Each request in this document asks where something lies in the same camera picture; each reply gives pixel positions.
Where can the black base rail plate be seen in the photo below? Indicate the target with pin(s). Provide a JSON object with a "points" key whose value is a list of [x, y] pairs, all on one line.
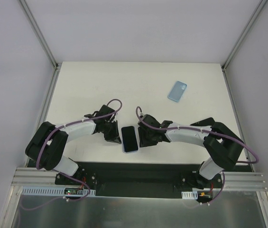
{"points": [[137, 180]]}

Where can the slotted cable duct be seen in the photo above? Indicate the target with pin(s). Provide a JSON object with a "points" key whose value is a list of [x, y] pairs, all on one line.
{"points": [[57, 191], [189, 195]]}

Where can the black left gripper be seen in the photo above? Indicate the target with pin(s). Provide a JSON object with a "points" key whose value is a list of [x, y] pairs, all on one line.
{"points": [[111, 132]]}

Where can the black phone blue edge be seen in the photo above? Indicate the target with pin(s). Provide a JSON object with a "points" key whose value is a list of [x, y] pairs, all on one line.
{"points": [[128, 134]]}

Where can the light blue phone case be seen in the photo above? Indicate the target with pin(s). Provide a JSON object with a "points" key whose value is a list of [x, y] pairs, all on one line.
{"points": [[177, 91]]}

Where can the right slotted cable duct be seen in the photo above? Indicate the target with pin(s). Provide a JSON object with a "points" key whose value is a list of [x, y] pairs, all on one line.
{"points": [[189, 195]]}

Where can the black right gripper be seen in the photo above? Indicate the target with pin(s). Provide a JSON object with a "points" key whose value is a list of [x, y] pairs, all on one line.
{"points": [[145, 137]]}

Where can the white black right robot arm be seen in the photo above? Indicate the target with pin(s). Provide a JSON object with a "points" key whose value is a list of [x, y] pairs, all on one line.
{"points": [[223, 146]]}

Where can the lavender phone case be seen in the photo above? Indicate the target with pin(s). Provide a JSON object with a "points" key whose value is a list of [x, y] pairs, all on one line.
{"points": [[130, 147]]}

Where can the aluminium frame rail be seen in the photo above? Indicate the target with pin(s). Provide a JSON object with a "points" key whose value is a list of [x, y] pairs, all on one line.
{"points": [[32, 176]]}

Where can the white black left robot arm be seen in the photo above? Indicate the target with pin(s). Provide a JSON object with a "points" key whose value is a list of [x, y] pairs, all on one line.
{"points": [[47, 146]]}

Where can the left slotted cable duct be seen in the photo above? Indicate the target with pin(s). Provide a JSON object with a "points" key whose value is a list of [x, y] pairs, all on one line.
{"points": [[57, 191]]}

